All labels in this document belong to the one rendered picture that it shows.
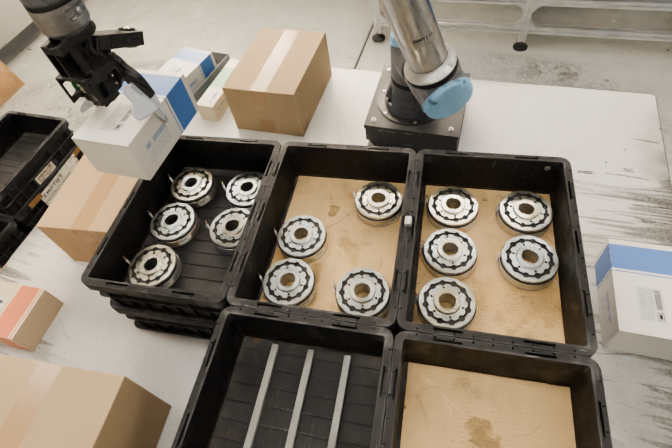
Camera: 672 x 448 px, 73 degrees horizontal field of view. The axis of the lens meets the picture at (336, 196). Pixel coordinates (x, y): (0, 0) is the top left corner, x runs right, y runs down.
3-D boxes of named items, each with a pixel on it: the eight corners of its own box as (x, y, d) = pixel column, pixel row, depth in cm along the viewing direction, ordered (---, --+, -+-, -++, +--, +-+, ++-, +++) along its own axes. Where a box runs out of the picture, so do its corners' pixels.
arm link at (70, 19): (47, -15, 70) (90, -13, 67) (65, 13, 73) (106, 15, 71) (14, 12, 65) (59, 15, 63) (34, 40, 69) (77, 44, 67)
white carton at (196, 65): (194, 67, 165) (184, 45, 158) (220, 74, 160) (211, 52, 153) (157, 102, 155) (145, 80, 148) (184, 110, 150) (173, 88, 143)
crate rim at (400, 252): (285, 147, 105) (283, 140, 103) (417, 156, 99) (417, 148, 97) (227, 309, 82) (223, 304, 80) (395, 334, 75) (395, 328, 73)
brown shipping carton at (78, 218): (125, 173, 136) (96, 134, 123) (193, 176, 132) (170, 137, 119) (74, 261, 118) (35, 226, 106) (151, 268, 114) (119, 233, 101)
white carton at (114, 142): (151, 102, 99) (131, 68, 92) (199, 108, 96) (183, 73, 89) (97, 171, 87) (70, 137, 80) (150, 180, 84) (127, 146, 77)
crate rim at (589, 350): (417, 156, 99) (417, 148, 97) (567, 165, 92) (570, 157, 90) (395, 334, 75) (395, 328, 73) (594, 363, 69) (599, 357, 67)
